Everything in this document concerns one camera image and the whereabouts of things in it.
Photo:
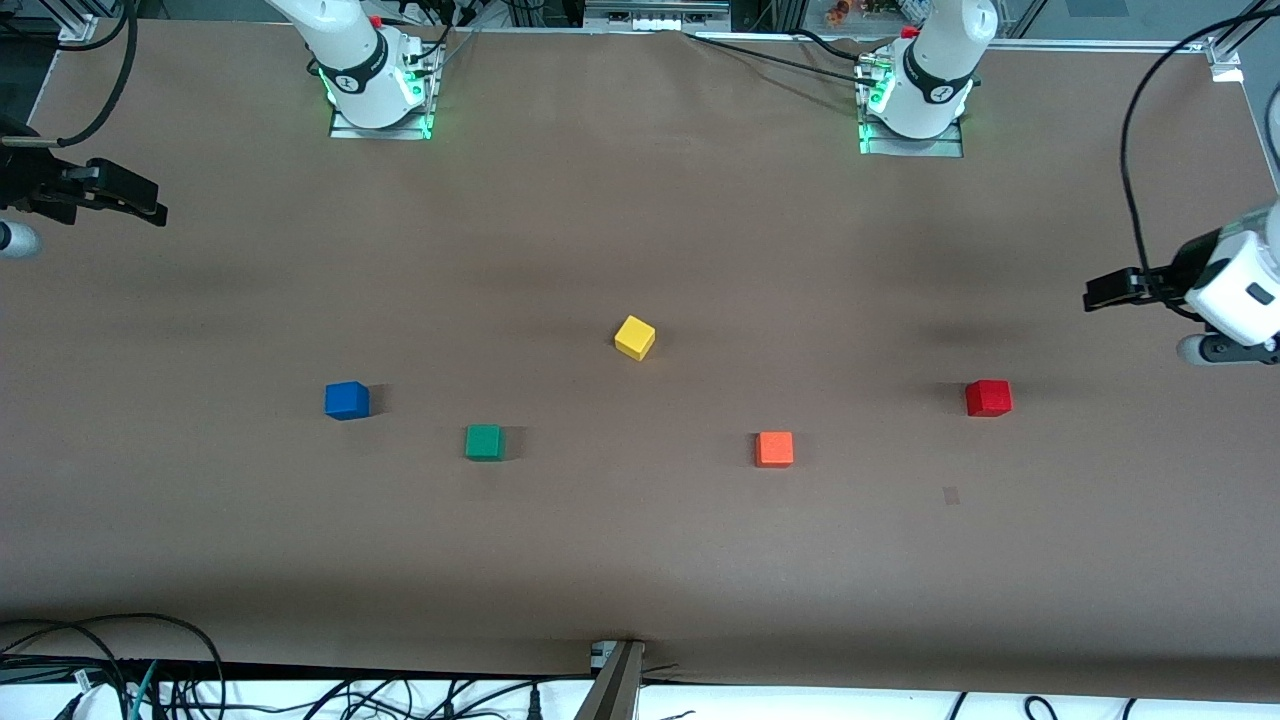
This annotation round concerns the yellow wooden block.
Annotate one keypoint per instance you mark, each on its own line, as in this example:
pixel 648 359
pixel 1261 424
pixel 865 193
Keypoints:
pixel 634 337

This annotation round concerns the small metal bracket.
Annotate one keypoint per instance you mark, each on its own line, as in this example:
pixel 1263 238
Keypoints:
pixel 600 655

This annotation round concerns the small orange background object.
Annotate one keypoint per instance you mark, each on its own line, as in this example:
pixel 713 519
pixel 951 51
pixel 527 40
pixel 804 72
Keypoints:
pixel 838 12

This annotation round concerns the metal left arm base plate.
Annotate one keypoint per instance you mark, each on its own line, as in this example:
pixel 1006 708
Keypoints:
pixel 910 148

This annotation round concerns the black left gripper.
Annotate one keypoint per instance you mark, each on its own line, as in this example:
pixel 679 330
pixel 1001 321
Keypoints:
pixel 1176 274

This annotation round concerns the orange wooden block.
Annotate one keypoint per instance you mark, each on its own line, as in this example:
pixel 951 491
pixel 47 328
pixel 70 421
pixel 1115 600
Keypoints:
pixel 774 449

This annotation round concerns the green wooden block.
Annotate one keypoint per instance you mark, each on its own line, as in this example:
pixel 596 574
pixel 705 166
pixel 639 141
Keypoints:
pixel 484 442

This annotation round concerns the aluminium frame corner bracket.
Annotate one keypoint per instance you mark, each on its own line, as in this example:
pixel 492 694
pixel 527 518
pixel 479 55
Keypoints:
pixel 1225 60
pixel 80 22

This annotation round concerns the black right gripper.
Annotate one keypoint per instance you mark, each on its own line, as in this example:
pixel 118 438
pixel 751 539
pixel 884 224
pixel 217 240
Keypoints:
pixel 30 183

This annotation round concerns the red wooden block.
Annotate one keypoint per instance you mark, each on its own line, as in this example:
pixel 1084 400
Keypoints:
pixel 988 398

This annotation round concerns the metal stand bar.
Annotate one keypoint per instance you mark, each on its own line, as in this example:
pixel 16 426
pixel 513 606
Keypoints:
pixel 612 695

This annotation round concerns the brown paper table cover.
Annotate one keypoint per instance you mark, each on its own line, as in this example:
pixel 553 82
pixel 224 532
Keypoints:
pixel 640 550

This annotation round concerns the white power strip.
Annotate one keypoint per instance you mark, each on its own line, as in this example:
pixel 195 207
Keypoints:
pixel 655 20

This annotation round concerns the blue wooden block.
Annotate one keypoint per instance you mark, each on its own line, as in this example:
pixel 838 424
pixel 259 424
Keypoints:
pixel 346 400

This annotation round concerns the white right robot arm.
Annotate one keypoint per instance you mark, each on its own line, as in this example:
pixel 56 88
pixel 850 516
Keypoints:
pixel 355 70

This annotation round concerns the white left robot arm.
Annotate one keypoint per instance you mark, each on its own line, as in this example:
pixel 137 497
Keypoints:
pixel 930 100

